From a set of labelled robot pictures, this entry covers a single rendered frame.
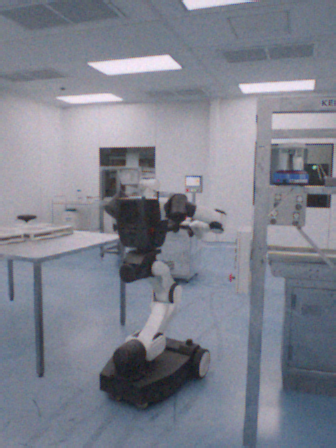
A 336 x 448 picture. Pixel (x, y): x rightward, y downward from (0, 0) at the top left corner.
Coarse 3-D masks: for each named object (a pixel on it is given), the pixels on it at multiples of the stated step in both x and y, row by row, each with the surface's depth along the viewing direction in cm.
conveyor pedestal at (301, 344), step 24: (288, 288) 229; (312, 288) 227; (288, 312) 230; (312, 312) 228; (288, 336) 232; (312, 336) 229; (288, 360) 235; (312, 360) 231; (288, 384) 237; (312, 384) 233
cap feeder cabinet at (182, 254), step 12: (168, 240) 480; (180, 240) 474; (192, 240) 477; (168, 252) 481; (180, 252) 476; (192, 252) 480; (168, 264) 483; (180, 264) 478; (192, 264) 484; (180, 276) 480
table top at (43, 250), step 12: (48, 240) 300; (60, 240) 301; (72, 240) 302; (84, 240) 303; (96, 240) 304; (108, 240) 306; (0, 252) 250; (12, 252) 250; (24, 252) 251; (36, 252) 252; (48, 252) 253; (60, 252) 254; (72, 252) 265
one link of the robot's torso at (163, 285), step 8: (160, 264) 230; (152, 272) 225; (160, 272) 230; (168, 272) 244; (152, 280) 242; (160, 280) 238; (168, 280) 247; (160, 288) 246; (168, 288) 248; (160, 296) 252; (168, 296) 248
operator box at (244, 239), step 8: (240, 232) 149; (248, 232) 149; (240, 240) 150; (248, 240) 149; (240, 248) 150; (248, 248) 149; (240, 256) 150; (248, 256) 150; (240, 264) 151; (248, 264) 150; (240, 272) 151; (248, 272) 150; (240, 280) 151; (248, 280) 151; (240, 288) 152; (248, 288) 155
